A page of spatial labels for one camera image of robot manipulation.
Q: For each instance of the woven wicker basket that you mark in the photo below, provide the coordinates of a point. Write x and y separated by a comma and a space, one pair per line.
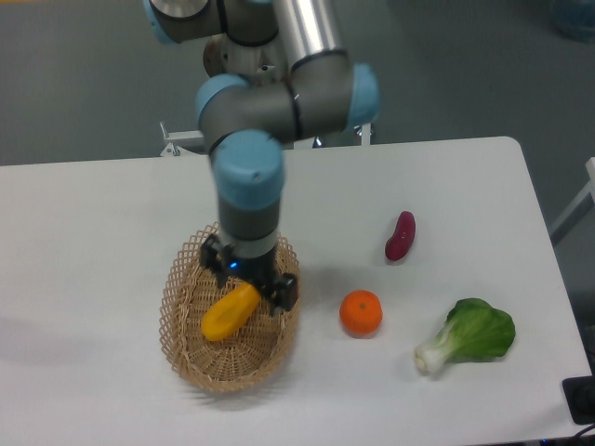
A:
240, 361

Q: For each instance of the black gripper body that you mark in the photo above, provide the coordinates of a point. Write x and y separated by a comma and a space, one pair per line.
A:
259, 271

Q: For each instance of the black device at edge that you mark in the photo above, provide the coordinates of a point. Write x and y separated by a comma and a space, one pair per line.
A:
579, 394

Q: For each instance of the green bok choy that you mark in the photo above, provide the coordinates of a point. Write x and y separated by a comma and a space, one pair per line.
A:
472, 331

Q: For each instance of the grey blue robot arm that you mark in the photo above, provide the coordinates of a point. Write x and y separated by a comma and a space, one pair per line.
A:
246, 126

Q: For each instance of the white table leg frame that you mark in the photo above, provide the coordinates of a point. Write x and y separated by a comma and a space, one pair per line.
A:
574, 211

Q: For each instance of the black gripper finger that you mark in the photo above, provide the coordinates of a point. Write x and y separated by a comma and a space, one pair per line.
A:
218, 258
280, 292

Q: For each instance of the purple sweet potato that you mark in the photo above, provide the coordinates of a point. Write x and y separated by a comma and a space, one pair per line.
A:
401, 241

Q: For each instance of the yellow mango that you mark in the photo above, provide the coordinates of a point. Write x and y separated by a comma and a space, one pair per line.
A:
230, 313

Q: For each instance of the orange tangerine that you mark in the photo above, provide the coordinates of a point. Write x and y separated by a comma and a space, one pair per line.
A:
361, 313

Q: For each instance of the white metal base frame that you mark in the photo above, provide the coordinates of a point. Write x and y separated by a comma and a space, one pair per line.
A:
192, 142

